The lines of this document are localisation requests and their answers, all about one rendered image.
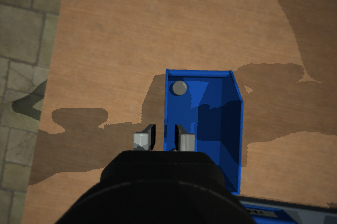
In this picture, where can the blue bin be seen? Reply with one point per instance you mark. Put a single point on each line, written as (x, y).
(211, 109)
(266, 215)

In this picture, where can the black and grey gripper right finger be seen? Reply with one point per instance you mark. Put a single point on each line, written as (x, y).
(184, 141)

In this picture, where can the grey metal shelf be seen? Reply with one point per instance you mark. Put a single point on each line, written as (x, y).
(302, 214)

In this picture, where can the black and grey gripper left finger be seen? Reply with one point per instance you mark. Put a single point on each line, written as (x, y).
(145, 140)

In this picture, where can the grey round disc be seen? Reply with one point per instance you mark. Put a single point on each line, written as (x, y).
(179, 88)

